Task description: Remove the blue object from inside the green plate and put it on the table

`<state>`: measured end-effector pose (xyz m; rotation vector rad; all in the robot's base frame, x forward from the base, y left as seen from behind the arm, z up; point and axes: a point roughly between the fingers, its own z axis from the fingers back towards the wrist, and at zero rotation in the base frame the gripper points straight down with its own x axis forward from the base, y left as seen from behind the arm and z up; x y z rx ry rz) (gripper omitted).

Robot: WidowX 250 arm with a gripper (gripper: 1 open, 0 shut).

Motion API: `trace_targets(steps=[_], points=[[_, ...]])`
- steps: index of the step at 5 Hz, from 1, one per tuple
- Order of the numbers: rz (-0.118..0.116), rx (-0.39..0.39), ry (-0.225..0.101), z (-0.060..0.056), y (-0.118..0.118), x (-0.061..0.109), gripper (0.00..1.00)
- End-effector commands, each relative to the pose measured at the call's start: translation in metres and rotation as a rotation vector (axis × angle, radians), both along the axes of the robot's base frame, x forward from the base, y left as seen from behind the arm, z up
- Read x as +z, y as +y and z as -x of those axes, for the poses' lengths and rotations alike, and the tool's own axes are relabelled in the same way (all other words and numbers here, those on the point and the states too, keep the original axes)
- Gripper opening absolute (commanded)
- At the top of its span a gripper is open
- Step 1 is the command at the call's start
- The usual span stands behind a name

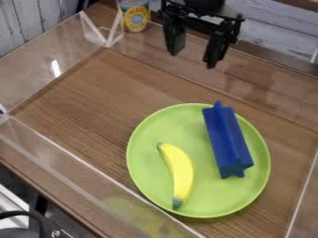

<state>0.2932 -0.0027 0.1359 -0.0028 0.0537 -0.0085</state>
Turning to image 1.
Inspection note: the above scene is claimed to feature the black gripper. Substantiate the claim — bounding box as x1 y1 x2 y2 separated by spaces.
160 0 245 69

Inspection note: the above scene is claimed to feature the blue cross-shaped block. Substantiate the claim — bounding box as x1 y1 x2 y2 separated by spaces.
203 100 253 179

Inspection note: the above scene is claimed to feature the green round plate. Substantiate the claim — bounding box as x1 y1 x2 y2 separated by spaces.
125 103 271 218

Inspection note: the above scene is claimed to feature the yellow blue tin can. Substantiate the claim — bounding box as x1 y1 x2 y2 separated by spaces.
117 0 149 33

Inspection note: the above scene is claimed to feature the yellow toy banana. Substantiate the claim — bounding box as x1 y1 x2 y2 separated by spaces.
156 143 193 210

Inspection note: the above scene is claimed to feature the clear acrylic corner bracket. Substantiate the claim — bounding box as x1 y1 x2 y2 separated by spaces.
78 11 124 48

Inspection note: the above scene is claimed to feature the clear acrylic front wall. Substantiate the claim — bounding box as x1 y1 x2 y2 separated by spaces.
0 105 204 238

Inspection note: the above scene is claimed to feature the black cable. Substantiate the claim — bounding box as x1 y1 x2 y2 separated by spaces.
0 210 44 238

